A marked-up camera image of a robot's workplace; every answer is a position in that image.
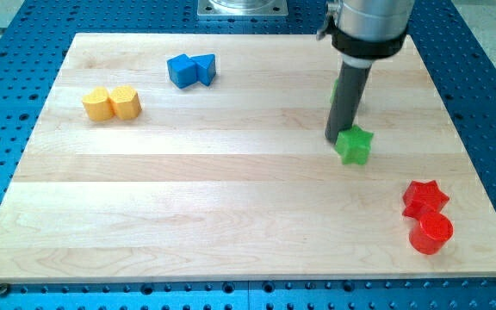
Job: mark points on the light wooden board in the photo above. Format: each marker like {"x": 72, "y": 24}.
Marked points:
{"x": 235, "y": 180}

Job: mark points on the blue triangle block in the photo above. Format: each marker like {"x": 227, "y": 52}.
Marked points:
{"x": 205, "y": 68}

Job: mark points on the red star block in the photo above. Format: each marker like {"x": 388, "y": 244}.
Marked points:
{"x": 421, "y": 198}

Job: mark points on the silver robot mounting plate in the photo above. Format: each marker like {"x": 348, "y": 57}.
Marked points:
{"x": 219, "y": 8}

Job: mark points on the blue cube block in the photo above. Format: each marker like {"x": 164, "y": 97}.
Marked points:
{"x": 182, "y": 71}

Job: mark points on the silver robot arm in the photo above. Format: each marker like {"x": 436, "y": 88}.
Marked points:
{"x": 364, "y": 31}

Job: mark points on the yellow heart block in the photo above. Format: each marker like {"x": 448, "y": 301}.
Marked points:
{"x": 97, "y": 105}

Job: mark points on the red cylinder block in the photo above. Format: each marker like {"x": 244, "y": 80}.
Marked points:
{"x": 431, "y": 233}

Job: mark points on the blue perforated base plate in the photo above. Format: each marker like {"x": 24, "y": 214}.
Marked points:
{"x": 459, "y": 48}

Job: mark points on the green star block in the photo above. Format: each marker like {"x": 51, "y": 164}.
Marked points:
{"x": 354, "y": 145}

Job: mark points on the yellow hexagon block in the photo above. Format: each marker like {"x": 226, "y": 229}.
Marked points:
{"x": 125, "y": 102}

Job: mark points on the green block behind rod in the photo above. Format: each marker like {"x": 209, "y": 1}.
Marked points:
{"x": 333, "y": 91}

